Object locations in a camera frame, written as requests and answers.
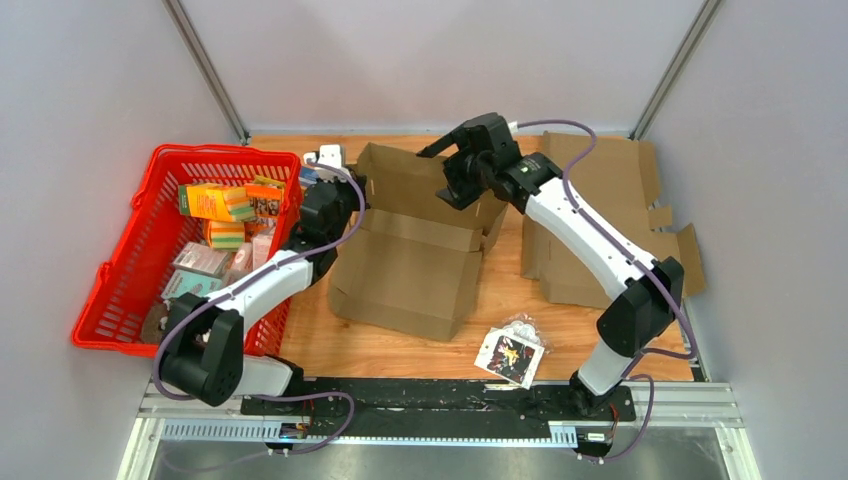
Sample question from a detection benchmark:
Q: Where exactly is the pink packaged item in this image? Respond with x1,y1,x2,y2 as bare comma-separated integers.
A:
171,242,233,278

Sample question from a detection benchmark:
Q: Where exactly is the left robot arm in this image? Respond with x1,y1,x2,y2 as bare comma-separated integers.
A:
153,169,368,415

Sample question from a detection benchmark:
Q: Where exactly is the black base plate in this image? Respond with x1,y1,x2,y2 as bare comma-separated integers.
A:
239,376,637,440

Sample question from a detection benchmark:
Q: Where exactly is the red plastic shopping basket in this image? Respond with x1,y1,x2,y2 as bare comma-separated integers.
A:
71,144,303,358

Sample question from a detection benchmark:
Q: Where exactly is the orange sponge pack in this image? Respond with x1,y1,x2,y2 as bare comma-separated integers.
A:
177,183,255,222

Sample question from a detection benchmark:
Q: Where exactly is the teal packaged item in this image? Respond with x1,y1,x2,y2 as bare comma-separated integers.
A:
161,269,222,300

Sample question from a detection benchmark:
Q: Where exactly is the orange snack packet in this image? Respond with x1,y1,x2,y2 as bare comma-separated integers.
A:
244,176,285,228

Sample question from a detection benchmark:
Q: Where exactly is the flat cardboard box stack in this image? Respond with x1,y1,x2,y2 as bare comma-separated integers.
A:
521,137,707,309

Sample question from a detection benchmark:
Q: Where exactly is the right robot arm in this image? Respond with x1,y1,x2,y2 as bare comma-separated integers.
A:
418,112,693,419

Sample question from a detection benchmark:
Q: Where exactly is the plastic bag with printed card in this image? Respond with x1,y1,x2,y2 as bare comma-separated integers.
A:
474,313,547,390

